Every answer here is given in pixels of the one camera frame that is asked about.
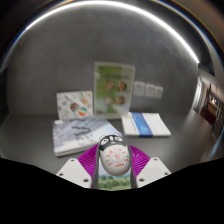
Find white panda-print computer mouse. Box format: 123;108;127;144
97;133;132;177

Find white book with blue stripe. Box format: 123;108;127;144
120;111;172;138

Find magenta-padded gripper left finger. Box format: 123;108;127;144
55;143;101;189

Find green upright poster sign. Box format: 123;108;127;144
92;61;136;120

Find colourful illustrated white card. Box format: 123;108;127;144
55;90;94;121

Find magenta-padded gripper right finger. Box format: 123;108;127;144
124;143;172;189

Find grey-blue magazine stack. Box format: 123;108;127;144
52;116;124;158

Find white wall socket plates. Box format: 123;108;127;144
133;80;164;100

